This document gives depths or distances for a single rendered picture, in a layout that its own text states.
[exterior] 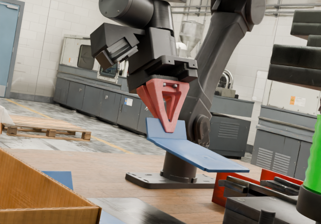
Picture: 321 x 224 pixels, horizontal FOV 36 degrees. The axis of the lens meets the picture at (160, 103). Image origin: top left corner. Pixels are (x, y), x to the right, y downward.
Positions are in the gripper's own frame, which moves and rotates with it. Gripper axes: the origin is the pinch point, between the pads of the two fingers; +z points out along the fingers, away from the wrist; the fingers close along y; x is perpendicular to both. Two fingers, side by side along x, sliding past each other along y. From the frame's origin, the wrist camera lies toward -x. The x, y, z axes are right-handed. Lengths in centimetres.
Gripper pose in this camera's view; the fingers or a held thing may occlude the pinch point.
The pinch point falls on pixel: (167, 127)
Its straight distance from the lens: 73.0
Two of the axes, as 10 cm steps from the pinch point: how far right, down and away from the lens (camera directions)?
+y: 5.8, -3.0, -7.6
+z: 1.2, 9.5, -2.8
